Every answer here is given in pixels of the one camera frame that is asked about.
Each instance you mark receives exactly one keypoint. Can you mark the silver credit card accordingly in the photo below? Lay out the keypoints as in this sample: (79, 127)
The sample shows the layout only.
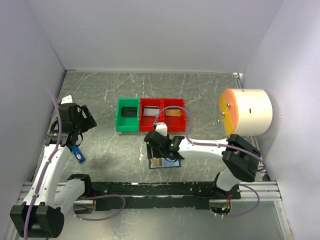
(150, 111)

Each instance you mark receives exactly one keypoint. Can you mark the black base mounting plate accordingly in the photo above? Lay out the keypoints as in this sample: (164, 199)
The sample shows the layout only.
(149, 195)

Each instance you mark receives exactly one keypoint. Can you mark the cream cylinder orange yellow face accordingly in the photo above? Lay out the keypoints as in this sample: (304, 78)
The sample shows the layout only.
(245, 112)

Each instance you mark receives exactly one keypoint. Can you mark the gold credit card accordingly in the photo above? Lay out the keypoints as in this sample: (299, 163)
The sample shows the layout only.
(173, 112)

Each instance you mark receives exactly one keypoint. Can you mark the gold card from holder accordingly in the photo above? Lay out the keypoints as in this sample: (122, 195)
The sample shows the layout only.
(156, 162)

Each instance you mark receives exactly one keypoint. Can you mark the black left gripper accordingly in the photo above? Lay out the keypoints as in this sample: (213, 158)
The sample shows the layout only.
(88, 122)

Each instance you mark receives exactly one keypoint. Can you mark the blue leather card holder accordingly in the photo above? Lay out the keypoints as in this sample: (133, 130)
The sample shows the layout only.
(167, 163)

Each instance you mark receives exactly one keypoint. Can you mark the red plastic bin right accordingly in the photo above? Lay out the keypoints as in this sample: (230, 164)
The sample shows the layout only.
(178, 123)

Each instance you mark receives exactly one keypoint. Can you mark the aluminium rail frame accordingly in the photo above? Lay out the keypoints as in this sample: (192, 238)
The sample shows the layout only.
(42, 212)

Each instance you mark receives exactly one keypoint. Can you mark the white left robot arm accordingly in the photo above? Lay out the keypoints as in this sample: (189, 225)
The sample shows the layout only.
(42, 212)

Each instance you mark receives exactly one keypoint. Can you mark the blue black handled tool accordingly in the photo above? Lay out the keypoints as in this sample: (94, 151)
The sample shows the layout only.
(78, 154)

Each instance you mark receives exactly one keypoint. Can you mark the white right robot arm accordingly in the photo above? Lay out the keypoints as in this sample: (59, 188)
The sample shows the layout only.
(239, 156)

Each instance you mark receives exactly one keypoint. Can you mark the black credit card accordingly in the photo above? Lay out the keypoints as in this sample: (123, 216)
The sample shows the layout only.
(129, 111)

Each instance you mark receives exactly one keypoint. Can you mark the green plastic bin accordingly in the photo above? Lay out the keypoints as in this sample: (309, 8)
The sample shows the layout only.
(127, 124)

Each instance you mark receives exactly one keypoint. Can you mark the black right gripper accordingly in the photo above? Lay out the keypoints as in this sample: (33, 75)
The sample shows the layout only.
(155, 154)

